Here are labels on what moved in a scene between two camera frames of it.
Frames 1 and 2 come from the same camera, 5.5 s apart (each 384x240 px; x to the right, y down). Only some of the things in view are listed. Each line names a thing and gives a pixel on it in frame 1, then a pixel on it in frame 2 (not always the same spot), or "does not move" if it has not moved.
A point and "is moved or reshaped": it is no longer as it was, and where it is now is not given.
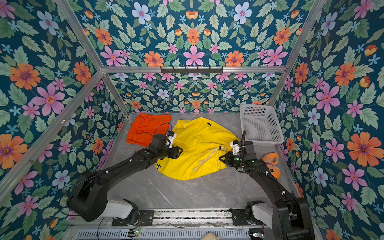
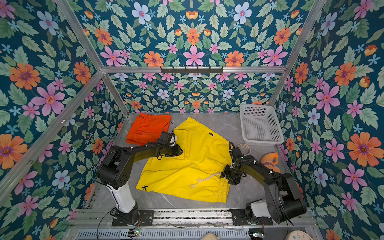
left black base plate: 142,217 does not move
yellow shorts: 203,143 is moved or reshaped
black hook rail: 192,70 does not move
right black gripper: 230,156 → 234,181
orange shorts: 141,132 does not move
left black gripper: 176,153 does not move
